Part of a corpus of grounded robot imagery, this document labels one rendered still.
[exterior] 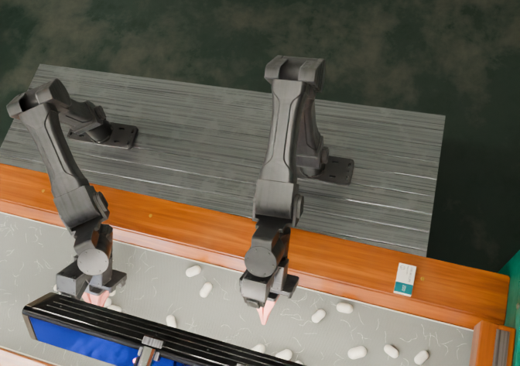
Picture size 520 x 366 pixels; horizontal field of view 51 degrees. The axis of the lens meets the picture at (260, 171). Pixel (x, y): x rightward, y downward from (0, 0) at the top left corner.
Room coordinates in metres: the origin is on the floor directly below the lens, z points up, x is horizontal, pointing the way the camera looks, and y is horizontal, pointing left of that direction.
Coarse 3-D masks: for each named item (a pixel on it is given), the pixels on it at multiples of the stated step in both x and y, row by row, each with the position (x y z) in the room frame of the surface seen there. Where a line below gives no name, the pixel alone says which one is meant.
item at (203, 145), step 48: (96, 96) 1.03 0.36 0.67; (144, 96) 0.97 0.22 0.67; (192, 96) 0.90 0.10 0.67; (240, 96) 0.84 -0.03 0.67; (144, 144) 0.82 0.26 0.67; (192, 144) 0.76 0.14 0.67; (240, 144) 0.70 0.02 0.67; (336, 144) 0.59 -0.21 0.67; (384, 144) 0.54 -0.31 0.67; (432, 144) 0.49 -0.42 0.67; (144, 192) 0.68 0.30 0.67; (192, 192) 0.63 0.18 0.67; (240, 192) 0.57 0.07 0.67; (336, 192) 0.47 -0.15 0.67; (384, 192) 0.43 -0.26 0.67; (432, 192) 0.38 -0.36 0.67; (384, 240) 0.32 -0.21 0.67
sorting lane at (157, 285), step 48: (0, 240) 0.67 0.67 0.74; (48, 240) 0.62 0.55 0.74; (0, 288) 0.55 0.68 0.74; (48, 288) 0.50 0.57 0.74; (144, 288) 0.41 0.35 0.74; (192, 288) 0.37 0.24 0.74; (0, 336) 0.44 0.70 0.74; (240, 336) 0.23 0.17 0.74; (288, 336) 0.19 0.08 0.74; (336, 336) 0.15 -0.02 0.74; (384, 336) 0.12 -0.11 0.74; (432, 336) 0.08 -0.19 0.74
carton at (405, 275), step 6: (402, 264) 0.23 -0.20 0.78; (402, 270) 0.22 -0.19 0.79; (408, 270) 0.21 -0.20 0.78; (414, 270) 0.21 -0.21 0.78; (396, 276) 0.21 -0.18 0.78; (402, 276) 0.20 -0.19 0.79; (408, 276) 0.20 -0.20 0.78; (414, 276) 0.20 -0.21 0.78; (396, 282) 0.20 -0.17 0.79; (402, 282) 0.19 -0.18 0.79; (408, 282) 0.19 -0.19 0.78; (396, 288) 0.19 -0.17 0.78; (402, 288) 0.18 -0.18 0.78; (408, 288) 0.18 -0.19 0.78; (402, 294) 0.17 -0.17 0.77; (408, 294) 0.17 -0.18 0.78
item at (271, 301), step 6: (240, 288) 0.27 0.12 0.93; (270, 294) 0.24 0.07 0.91; (276, 294) 0.24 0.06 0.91; (270, 300) 0.23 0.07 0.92; (276, 300) 0.23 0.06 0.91; (270, 306) 0.22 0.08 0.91; (264, 312) 0.22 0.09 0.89; (270, 312) 0.23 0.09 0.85; (264, 318) 0.22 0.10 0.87; (264, 324) 0.21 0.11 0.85
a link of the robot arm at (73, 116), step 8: (32, 96) 0.77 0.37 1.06; (24, 104) 0.76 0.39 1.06; (32, 104) 0.76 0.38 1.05; (56, 104) 0.75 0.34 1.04; (72, 104) 0.82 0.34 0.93; (80, 104) 0.86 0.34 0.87; (88, 104) 0.89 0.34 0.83; (64, 112) 0.76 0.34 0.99; (72, 112) 0.79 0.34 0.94; (80, 112) 0.83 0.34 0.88; (88, 112) 0.85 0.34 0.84; (64, 120) 0.79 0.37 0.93; (72, 120) 0.80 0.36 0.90; (80, 120) 0.82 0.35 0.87; (88, 120) 0.83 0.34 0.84; (96, 120) 0.84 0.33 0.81; (72, 128) 0.83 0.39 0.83; (80, 128) 0.84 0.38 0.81; (88, 128) 0.85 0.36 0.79
